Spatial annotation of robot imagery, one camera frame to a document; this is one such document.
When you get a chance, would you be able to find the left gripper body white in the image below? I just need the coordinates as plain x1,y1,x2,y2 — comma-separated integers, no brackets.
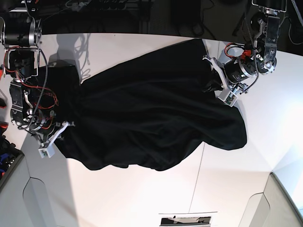
203,55,258,108

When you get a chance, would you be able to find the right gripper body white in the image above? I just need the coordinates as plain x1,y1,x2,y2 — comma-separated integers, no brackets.
28,115,75,148

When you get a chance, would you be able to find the black t-shirt with graphic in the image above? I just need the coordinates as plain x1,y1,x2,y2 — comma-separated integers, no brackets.
47,39,247,171

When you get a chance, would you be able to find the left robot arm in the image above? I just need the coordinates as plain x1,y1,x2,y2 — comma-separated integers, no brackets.
203,0,287,107

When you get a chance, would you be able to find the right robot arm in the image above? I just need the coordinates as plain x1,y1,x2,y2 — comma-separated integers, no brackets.
0,0,73,157

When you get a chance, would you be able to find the grey bin with colourful clothes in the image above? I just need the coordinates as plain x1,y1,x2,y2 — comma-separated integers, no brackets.
0,121,25,191

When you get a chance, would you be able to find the orange black tool at edge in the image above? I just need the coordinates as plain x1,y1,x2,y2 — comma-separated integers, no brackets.
0,64,5,80

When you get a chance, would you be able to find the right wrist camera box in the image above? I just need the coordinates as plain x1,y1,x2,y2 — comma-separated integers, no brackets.
38,146,55,158

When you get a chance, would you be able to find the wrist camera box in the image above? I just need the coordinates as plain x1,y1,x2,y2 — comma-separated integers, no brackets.
38,146,55,158
218,89,238,107

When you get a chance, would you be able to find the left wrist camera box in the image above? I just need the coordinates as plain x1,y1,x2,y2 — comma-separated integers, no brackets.
218,89,238,107

